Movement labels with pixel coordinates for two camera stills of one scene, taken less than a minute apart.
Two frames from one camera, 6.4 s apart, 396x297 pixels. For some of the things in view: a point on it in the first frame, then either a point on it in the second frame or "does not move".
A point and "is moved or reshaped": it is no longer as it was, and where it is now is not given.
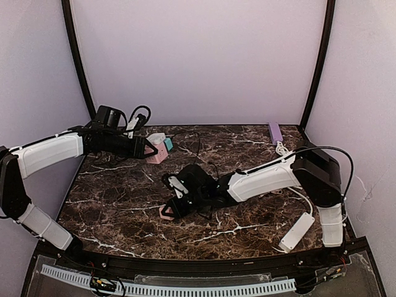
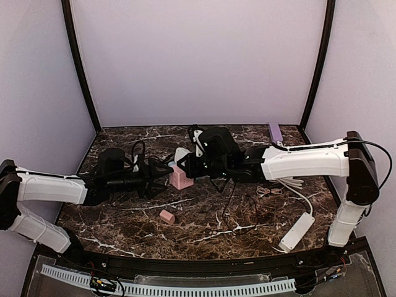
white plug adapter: [156, 137] → [179, 153]
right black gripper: [180, 207] → [192, 167]
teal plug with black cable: [169, 146] → [219, 183]
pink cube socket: [161, 154] is moved or reshaped
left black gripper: [138, 147] → [143, 178]
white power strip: [297, 232] does not move
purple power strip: [275, 132] does not move
